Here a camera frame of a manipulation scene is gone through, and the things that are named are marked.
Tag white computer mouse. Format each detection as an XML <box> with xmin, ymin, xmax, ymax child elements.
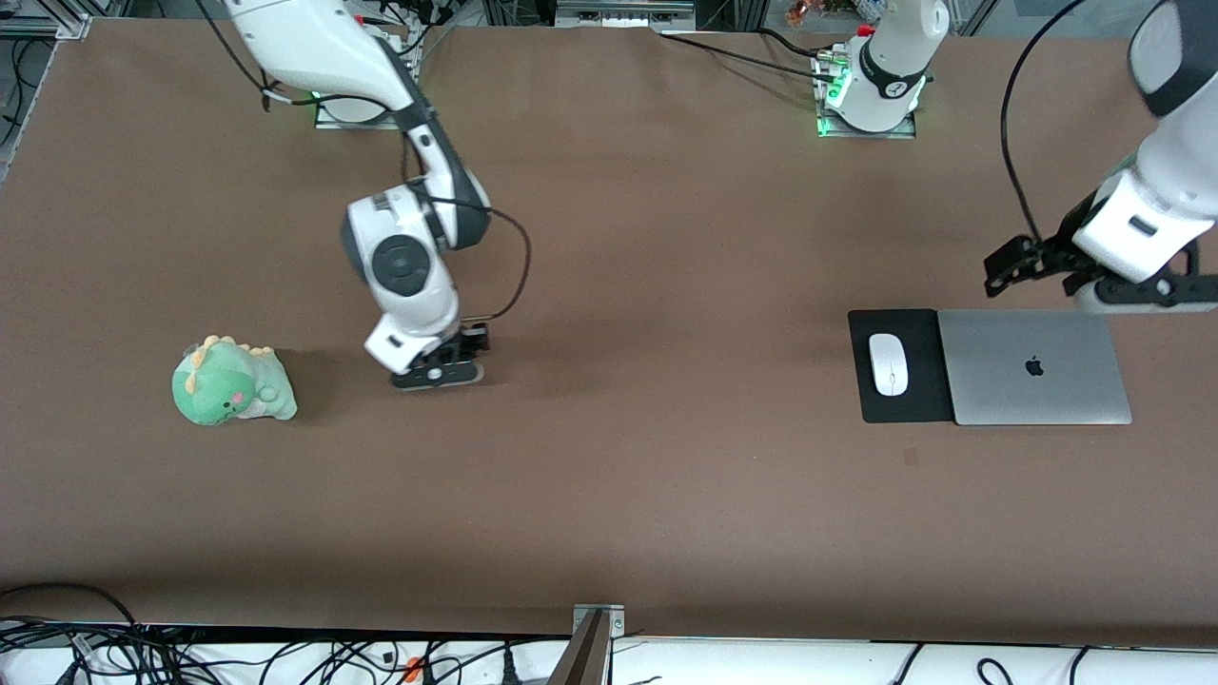
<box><xmin>868</xmin><ymin>332</ymin><xmax>911</xmax><ymax>398</ymax></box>

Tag black mouse pad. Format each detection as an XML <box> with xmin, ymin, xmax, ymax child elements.
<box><xmin>848</xmin><ymin>308</ymin><xmax>955</xmax><ymax>424</ymax></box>

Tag grey closed laptop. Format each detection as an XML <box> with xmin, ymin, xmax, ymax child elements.
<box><xmin>937</xmin><ymin>308</ymin><xmax>1134</xmax><ymax>426</ymax></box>

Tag green dinosaur plush toy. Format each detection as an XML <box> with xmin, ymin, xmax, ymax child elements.
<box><xmin>171</xmin><ymin>334</ymin><xmax>299</xmax><ymax>426</ymax></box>

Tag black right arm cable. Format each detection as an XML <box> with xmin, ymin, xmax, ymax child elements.
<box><xmin>195</xmin><ymin>0</ymin><xmax>532</xmax><ymax>323</ymax></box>

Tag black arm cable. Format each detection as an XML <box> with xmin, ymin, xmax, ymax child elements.
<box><xmin>999</xmin><ymin>0</ymin><xmax>1091</xmax><ymax>245</ymax></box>
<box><xmin>195</xmin><ymin>0</ymin><xmax>532</xmax><ymax>323</ymax></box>

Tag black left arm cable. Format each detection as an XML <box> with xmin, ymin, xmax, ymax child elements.
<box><xmin>999</xmin><ymin>0</ymin><xmax>1091</xmax><ymax>245</ymax></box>

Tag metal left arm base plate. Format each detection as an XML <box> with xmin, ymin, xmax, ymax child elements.
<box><xmin>814</xmin><ymin>48</ymin><xmax>921</xmax><ymax>141</ymax></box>

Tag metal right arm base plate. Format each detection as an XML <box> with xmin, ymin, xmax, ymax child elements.
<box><xmin>314</xmin><ymin>90</ymin><xmax>420</xmax><ymax>130</ymax></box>

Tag aluminium camera post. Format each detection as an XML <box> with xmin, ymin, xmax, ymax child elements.
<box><xmin>547</xmin><ymin>604</ymin><xmax>626</xmax><ymax>685</ymax></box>

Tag black cable on table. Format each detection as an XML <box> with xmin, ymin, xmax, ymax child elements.
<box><xmin>655</xmin><ymin>31</ymin><xmax>840</xmax><ymax>85</ymax></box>

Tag aluminium frame rail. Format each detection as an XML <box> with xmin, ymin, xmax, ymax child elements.
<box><xmin>555</xmin><ymin>0</ymin><xmax>697</xmax><ymax>28</ymax></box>

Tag black cable bundle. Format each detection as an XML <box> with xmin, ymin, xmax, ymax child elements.
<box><xmin>0</xmin><ymin>618</ymin><xmax>572</xmax><ymax>685</ymax></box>

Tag black cable loop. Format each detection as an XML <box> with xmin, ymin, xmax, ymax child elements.
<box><xmin>0</xmin><ymin>581</ymin><xmax>140</xmax><ymax>629</ymax></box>

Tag aluminium frame corner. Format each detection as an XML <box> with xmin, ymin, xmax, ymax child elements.
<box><xmin>0</xmin><ymin>0</ymin><xmax>92</xmax><ymax>40</ymax></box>

